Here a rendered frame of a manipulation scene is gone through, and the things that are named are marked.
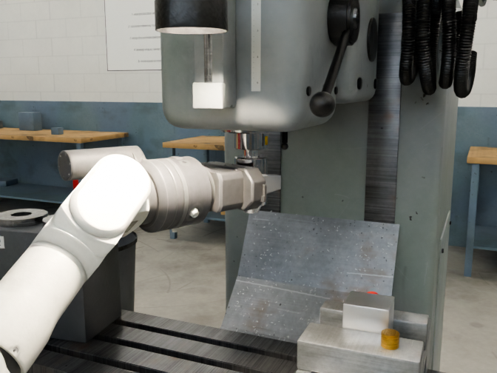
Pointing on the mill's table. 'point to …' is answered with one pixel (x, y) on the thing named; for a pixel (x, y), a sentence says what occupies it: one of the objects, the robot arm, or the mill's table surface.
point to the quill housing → (257, 69)
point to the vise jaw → (355, 352)
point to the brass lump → (390, 339)
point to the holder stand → (35, 223)
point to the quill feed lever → (349, 23)
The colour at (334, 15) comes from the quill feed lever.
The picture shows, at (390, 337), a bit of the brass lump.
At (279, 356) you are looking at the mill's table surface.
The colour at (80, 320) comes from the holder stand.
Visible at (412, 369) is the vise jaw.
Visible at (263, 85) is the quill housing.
